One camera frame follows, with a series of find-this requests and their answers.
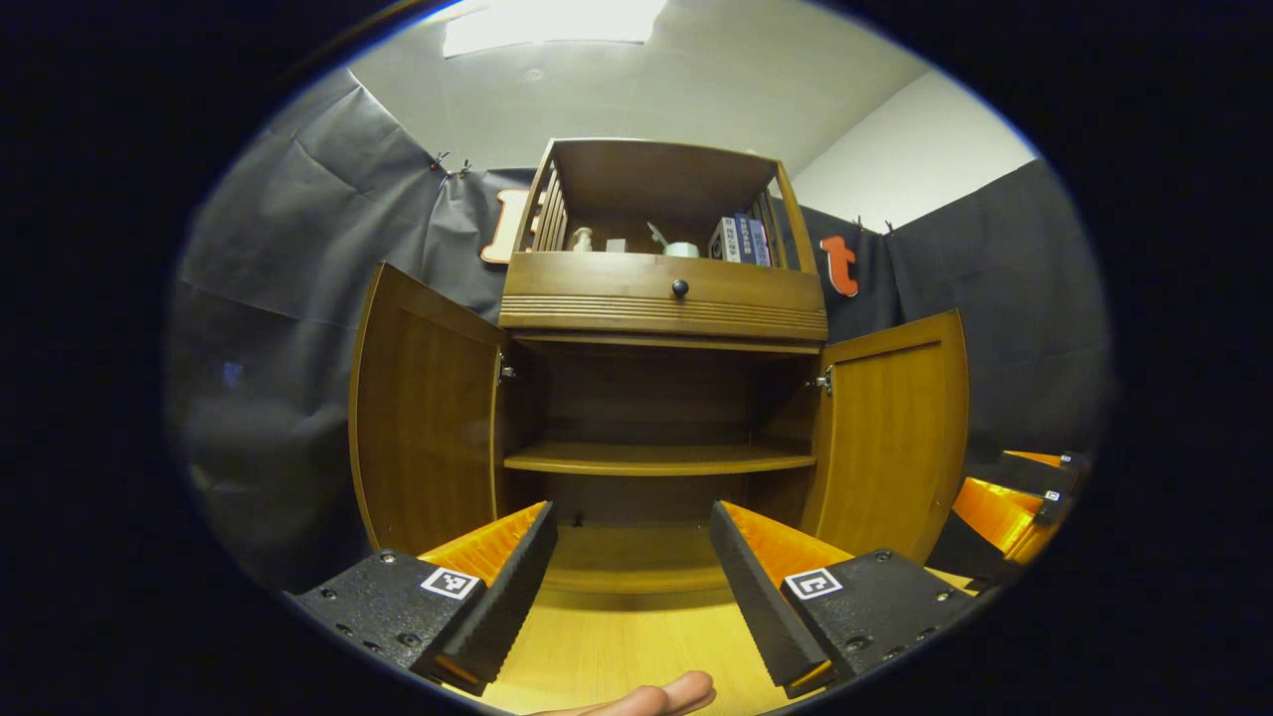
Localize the wooden shoe cabinet door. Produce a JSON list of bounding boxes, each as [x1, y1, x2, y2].
[[348, 262, 510, 558], [801, 309, 971, 568]]

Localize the wooden double-door shoe cabinet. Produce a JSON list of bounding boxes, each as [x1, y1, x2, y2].
[[497, 137, 831, 598]]

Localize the wooden cabinet drawer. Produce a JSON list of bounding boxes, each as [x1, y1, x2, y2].
[[497, 251, 829, 344]]

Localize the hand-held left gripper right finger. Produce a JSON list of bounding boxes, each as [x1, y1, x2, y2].
[[709, 500, 981, 700]]

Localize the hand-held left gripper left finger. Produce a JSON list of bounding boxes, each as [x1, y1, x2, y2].
[[285, 500, 560, 697]]

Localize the ceiling light panel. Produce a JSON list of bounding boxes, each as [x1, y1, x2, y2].
[[443, 0, 667, 59]]

